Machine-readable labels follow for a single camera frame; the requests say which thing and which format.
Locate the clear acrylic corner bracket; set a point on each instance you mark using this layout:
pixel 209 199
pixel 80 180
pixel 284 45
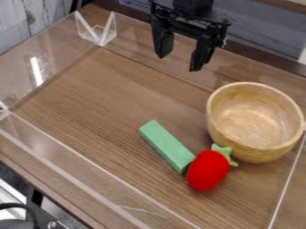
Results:
pixel 98 34

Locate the light wooden bowl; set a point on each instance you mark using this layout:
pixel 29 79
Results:
pixel 255 119

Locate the black table leg clamp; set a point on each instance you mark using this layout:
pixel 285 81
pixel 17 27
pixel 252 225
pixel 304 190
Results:
pixel 46 220

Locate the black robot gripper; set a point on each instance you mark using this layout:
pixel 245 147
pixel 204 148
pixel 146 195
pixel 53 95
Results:
pixel 194 18

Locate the red plush strawberry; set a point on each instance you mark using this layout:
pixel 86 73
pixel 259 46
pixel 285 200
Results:
pixel 211 167

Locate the clear acrylic barrier wall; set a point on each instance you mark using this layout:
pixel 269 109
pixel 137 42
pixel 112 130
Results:
pixel 100 198

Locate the green rectangular block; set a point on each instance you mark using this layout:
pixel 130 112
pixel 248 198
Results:
pixel 169 147

